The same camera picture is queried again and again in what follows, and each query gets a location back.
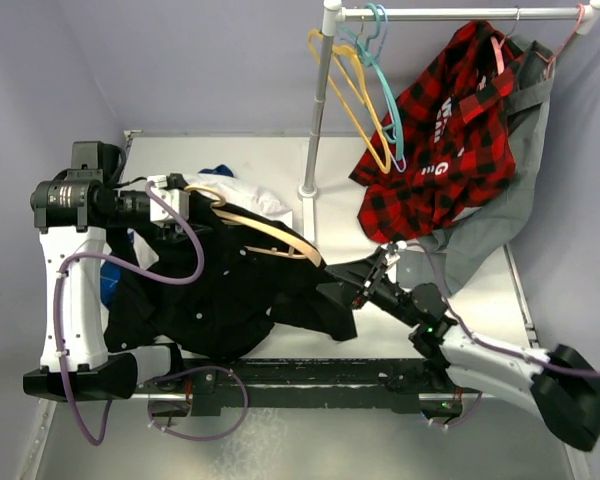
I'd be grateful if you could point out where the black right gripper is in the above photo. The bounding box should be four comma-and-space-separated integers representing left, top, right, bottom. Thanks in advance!
316, 248, 419, 328

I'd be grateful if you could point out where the beige wooden hanger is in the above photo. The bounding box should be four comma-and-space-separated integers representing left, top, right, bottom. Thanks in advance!
184, 185, 323, 267

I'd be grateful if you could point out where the black button shirt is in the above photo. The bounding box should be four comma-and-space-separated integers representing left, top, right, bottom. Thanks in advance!
104, 192, 357, 360

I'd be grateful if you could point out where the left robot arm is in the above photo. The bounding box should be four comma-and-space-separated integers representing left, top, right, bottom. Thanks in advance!
23, 141, 202, 402

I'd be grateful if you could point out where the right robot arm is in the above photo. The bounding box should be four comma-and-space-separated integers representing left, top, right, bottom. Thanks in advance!
317, 247, 600, 452

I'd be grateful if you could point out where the white shirt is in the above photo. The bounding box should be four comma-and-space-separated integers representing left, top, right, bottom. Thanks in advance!
133, 173, 293, 269

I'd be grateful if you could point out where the grey shirt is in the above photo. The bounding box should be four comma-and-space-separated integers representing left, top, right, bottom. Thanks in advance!
397, 35, 554, 296

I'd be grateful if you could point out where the light blue hanger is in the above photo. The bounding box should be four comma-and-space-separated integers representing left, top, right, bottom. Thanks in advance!
359, 4, 409, 173

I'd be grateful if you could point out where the red black plaid shirt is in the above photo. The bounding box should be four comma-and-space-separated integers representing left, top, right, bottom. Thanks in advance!
349, 21, 524, 243

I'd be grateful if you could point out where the yellow hanger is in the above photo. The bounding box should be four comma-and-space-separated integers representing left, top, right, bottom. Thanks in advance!
326, 44, 393, 174

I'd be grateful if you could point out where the teal hanger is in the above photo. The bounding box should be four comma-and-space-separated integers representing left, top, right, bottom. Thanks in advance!
338, 3, 408, 157

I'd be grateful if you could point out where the pink hanger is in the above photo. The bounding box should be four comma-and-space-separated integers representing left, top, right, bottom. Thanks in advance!
535, 4, 586, 80
476, 37, 509, 92

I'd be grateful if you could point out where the blue garment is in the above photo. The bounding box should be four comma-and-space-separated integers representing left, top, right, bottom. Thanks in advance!
100, 164, 235, 309

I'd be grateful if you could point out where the metal clothes rack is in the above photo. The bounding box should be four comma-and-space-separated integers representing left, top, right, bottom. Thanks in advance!
298, 1, 600, 241

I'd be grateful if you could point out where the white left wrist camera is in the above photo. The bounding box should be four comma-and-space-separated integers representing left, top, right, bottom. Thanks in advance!
147, 173, 190, 226

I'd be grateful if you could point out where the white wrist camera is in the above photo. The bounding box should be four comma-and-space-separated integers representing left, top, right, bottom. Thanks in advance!
383, 240, 408, 269
147, 173, 190, 226

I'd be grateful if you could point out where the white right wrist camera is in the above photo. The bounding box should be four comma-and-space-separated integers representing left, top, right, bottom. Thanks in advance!
383, 240, 408, 269

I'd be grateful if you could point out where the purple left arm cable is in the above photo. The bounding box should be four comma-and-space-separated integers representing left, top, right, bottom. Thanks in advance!
52, 179, 206, 447

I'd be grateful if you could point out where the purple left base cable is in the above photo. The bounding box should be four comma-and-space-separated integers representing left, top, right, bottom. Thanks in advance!
146, 364, 251, 443

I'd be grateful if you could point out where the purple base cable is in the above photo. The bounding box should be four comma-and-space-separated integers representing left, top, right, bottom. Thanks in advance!
426, 389, 484, 433
146, 364, 251, 443

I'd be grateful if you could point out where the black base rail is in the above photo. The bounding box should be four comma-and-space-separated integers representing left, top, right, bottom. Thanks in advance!
133, 359, 464, 420

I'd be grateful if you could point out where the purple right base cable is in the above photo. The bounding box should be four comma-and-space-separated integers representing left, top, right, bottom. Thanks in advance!
426, 389, 484, 433

